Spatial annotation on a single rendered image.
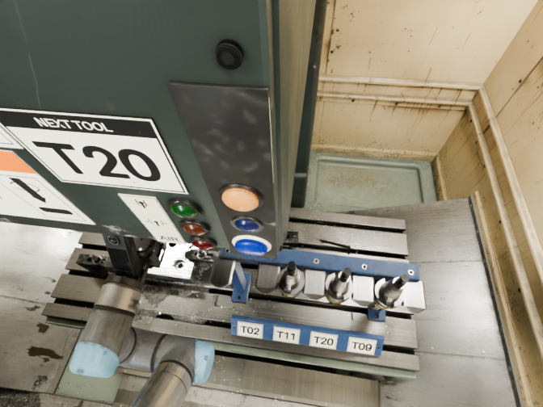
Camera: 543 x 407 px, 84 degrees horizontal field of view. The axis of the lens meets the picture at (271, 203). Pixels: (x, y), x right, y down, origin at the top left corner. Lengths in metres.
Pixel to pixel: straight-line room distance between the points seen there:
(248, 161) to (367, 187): 1.51
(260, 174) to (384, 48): 1.19
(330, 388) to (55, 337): 1.06
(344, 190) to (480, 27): 0.83
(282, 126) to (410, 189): 1.58
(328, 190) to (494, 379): 0.97
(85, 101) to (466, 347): 1.21
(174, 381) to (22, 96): 0.53
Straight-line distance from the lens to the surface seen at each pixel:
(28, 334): 1.57
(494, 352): 1.26
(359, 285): 0.74
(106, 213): 0.30
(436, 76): 1.46
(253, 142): 0.16
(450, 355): 1.25
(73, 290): 1.27
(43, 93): 0.20
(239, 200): 0.20
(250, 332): 0.99
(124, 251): 0.63
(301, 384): 1.16
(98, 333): 0.65
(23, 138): 0.24
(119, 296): 0.65
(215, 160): 0.18
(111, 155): 0.21
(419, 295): 0.78
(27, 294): 1.59
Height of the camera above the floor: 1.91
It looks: 59 degrees down
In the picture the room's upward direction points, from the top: 4 degrees counter-clockwise
